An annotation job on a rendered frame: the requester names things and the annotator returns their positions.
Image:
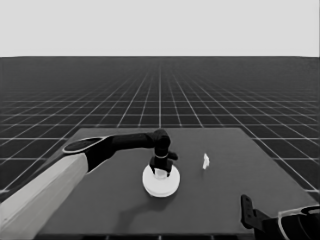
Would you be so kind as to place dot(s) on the large thick white disc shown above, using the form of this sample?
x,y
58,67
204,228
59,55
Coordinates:
x,y
172,185

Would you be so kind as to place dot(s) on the small white T-shaped piece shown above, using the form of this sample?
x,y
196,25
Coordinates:
x,y
206,161

